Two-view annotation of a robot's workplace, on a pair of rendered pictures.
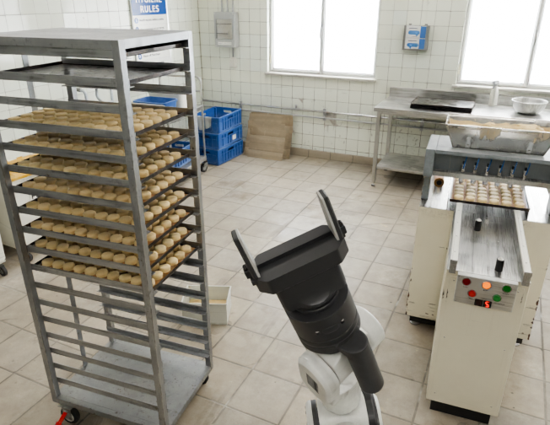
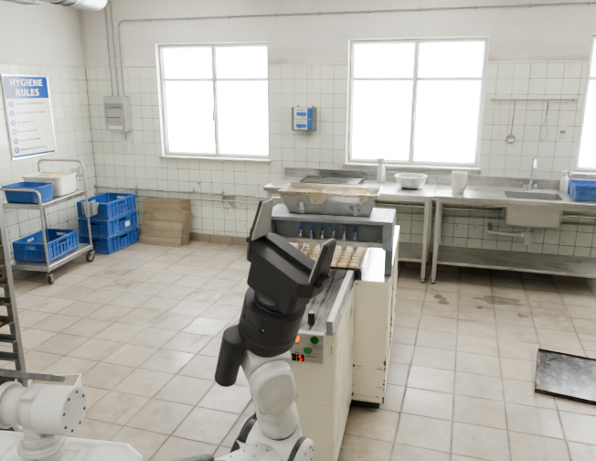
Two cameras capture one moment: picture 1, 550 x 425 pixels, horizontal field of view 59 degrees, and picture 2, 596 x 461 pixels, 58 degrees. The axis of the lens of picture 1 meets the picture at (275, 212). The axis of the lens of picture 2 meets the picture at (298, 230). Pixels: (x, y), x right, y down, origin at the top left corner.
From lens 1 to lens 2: 0.70 m
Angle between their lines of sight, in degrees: 12
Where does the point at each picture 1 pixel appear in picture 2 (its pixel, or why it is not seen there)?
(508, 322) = (324, 375)
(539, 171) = (367, 232)
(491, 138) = (320, 203)
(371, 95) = (268, 176)
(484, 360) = (310, 418)
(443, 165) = (283, 231)
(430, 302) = not seen: hidden behind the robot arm
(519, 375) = (370, 439)
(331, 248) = not seen: outside the picture
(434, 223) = not seen: hidden behind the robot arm
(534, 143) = (357, 206)
